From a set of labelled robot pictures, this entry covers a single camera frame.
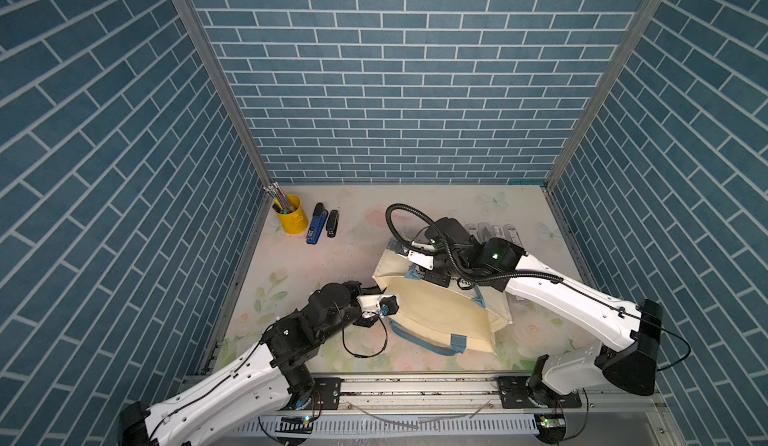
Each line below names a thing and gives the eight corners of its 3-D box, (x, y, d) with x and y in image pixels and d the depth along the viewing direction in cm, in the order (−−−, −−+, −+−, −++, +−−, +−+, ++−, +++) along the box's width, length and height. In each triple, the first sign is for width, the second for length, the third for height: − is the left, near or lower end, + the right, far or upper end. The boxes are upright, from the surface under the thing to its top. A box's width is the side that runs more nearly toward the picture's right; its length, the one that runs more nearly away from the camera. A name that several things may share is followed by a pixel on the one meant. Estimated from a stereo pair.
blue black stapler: (306, 243, 104) (303, 236, 101) (319, 209, 115) (317, 202, 112) (318, 245, 104) (315, 237, 101) (329, 210, 115) (327, 203, 111)
